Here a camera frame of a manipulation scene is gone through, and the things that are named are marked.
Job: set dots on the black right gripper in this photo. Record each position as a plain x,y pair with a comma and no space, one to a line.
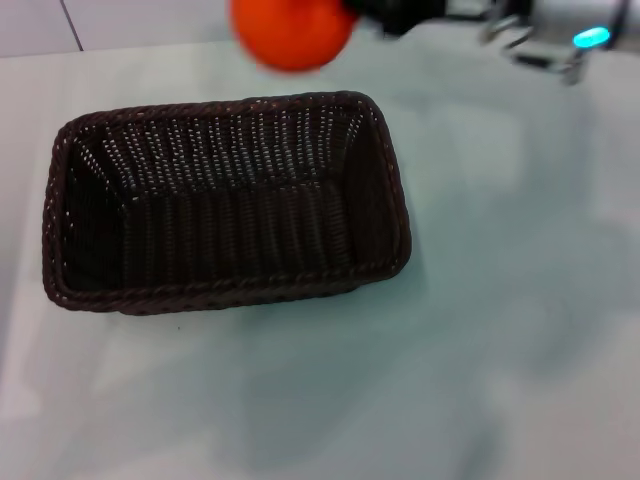
407,14

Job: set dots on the orange fruit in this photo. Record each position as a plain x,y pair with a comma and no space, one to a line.
292,30

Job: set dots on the dark brown woven basket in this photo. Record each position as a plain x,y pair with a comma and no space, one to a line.
225,210

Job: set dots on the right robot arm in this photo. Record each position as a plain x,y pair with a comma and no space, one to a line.
550,47

